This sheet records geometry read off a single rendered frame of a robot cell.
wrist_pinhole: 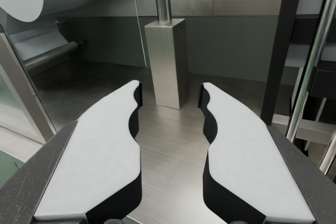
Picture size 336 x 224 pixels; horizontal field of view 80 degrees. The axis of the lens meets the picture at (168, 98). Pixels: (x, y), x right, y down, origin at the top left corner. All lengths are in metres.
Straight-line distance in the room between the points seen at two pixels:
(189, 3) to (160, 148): 0.53
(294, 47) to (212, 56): 0.53
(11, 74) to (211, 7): 0.63
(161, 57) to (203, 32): 0.27
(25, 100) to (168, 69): 0.38
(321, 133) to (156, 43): 0.43
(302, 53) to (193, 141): 0.34
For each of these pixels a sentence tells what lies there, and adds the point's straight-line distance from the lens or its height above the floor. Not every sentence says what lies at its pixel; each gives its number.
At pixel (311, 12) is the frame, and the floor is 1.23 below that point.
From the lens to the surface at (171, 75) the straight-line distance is 0.62.
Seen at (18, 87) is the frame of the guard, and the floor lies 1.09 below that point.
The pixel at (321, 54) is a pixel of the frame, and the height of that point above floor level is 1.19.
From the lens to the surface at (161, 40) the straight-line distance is 0.59.
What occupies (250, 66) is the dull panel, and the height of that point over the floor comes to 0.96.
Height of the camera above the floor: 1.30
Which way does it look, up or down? 32 degrees down
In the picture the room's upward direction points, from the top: 7 degrees counter-clockwise
